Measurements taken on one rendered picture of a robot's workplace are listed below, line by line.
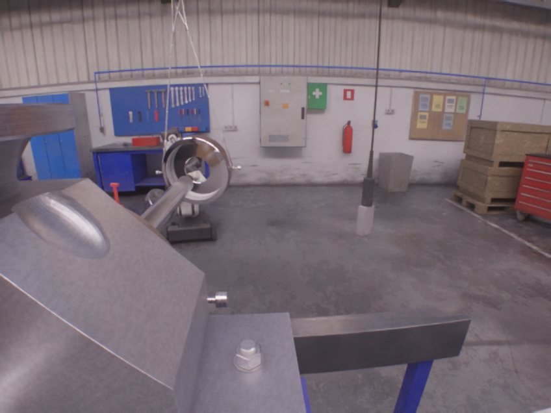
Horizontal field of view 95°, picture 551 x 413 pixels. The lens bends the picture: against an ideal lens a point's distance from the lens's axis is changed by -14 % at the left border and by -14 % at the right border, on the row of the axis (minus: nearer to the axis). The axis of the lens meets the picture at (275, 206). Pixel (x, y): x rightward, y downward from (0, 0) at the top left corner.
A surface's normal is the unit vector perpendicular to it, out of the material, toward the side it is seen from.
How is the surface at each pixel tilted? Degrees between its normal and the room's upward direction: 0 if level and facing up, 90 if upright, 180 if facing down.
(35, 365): 90
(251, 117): 90
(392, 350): 90
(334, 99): 90
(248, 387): 0
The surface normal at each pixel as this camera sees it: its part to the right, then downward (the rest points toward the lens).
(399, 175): 0.14, 0.37
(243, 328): 0.00, -0.95
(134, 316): 0.70, -0.69
